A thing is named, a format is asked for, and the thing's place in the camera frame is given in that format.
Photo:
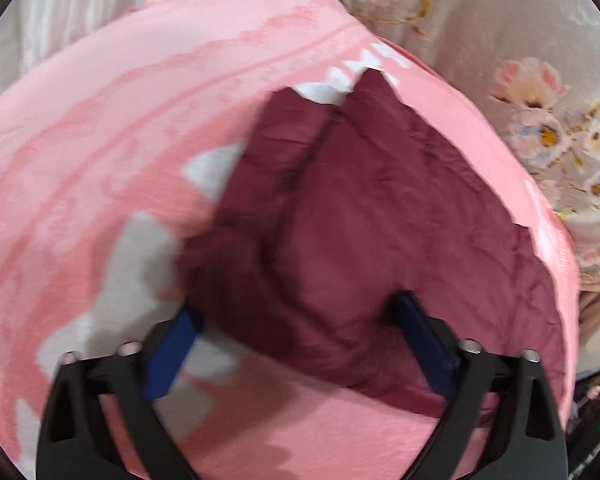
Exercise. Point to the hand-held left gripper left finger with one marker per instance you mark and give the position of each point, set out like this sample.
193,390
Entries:
172,355

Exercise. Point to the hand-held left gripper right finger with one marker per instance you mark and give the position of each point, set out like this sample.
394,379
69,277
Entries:
426,342

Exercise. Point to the maroon puffer jacket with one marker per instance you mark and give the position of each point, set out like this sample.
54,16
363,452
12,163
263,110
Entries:
380,220

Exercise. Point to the dark device with green light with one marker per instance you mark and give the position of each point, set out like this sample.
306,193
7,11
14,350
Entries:
597,415

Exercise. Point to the pink printed blanket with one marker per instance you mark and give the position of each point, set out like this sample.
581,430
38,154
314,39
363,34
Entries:
105,160

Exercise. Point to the grey floral sheet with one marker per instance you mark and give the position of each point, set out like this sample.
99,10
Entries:
530,70

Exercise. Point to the grey satin curtain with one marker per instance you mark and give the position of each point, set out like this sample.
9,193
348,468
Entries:
70,5

